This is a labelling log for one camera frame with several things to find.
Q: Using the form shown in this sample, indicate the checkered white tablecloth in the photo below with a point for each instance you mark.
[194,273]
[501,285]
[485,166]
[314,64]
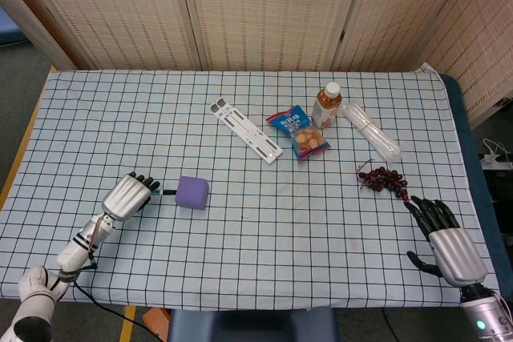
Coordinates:
[240,246]

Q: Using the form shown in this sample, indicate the dark red grape bunch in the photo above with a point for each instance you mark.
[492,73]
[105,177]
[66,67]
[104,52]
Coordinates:
[382,181]

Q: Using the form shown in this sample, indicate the green marker black cap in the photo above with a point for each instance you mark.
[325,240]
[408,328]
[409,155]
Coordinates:
[166,192]

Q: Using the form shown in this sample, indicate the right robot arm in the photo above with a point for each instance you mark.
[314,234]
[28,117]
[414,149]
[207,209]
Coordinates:
[487,312]

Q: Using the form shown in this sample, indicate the dark blue chair back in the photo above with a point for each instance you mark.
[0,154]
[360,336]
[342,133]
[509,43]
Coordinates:
[252,326]

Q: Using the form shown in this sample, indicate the orange box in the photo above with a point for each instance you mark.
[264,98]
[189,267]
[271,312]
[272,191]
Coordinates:
[154,324]

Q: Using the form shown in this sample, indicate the clear plastic straw pack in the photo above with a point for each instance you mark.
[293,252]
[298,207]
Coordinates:
[372,131]

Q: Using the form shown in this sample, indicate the woven folding screen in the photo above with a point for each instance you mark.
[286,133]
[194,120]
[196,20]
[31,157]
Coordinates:
[256,9]

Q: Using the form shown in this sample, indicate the white power strip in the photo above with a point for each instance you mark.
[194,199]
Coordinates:
[495,156]

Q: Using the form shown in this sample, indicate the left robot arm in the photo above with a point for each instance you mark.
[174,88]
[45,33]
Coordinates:
[52,270]

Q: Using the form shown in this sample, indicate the white folding laptop stand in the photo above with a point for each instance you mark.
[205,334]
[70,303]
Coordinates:
[245,129]

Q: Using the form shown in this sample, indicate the purple foam cube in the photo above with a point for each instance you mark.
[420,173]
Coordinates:
[192,192]

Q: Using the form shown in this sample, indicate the blue biscuit snack bag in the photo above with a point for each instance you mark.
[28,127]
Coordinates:
[298,131]

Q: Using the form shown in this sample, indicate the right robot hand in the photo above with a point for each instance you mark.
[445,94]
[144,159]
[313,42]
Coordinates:
[451,248]

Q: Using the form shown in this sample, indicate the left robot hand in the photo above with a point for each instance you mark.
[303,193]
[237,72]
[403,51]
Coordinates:
[126,198]

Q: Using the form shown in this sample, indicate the tea bottle white cap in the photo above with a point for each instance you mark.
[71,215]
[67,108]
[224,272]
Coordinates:
[326,107]

